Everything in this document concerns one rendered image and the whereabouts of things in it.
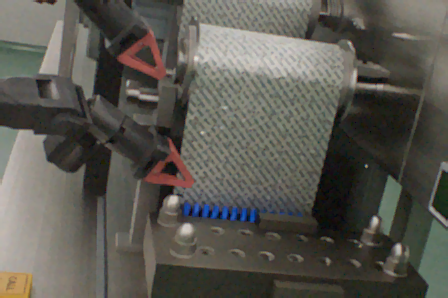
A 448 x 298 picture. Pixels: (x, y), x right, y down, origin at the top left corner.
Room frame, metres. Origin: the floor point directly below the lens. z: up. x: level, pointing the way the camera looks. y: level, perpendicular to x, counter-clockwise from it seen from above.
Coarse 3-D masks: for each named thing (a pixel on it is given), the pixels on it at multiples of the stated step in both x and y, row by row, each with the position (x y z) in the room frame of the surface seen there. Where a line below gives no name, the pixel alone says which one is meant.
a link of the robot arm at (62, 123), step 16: (80, 96) 0.97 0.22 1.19; (64, 128) 0.91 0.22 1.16; (80, 128) 0.93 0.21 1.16; (48, 144) 0.98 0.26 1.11; (64, 144) 0.96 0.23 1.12; (80, 144) 0.97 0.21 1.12; (96, 144) 1.00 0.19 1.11; (48, 160) 0.97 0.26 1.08; (64, 160) 0.98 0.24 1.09; (80, 160) 0.98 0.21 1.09
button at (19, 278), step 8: (0, 272) 0.90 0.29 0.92; (8, 272) 0.90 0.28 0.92; (16, 272) 0.91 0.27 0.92; (0, 280) 0.87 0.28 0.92; (8, 280) 0.88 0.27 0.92; (16, 280) 0.88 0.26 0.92; (24, 280) 0.89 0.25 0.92; (0, 288) 0.85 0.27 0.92; (8, 288) 0.86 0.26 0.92; (16, 288) 0.86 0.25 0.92; (24, 288) 0.87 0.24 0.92; (0, 296) 0.84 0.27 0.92; (8, 296) 0.84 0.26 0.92; (16, 296) 0.84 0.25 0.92; (24, 296) 0.85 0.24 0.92
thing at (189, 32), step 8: (184, 32) 1.12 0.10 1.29; (192, 32) 1.05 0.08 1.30; (192, 40) 1.04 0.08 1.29; (192, 48) 1.03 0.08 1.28; (192, 56) 1.03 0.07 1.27; (344, 56) 1.11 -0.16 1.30; (344, 64) 1.09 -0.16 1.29; (344, 72) 1.09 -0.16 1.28; (184, 80) 1.03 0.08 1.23; (344, 80) 1.08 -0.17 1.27; (184, 88) 1.03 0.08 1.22; (344, 88) 1.08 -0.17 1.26; (344, 96) 1.08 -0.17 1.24; (336, 112) 1.09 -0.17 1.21
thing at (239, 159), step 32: (192, 128) 1.02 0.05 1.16; (224, 128) 1.03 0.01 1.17; (256, 128) 1.04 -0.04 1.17; (288, 128) 1.05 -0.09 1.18; (320, 128) 1.07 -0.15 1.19; (192, 160) 1.02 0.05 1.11; (224, 160) 1.03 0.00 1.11; (256, 160) 1.05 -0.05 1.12; (288, 160) 1.06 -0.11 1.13; (320, 160) 1.07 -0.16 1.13; (192, 192) 1.02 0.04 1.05; (224, 192) 1.04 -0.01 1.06; (256, 192) 1.05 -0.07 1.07; (288, 192) 1.06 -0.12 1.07
